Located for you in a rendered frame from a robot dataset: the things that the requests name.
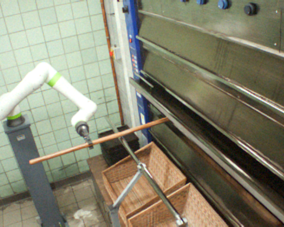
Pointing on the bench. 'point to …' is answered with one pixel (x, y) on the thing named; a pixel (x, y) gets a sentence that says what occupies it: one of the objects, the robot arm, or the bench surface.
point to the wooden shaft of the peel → (98, 140)
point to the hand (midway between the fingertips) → (89, 143)
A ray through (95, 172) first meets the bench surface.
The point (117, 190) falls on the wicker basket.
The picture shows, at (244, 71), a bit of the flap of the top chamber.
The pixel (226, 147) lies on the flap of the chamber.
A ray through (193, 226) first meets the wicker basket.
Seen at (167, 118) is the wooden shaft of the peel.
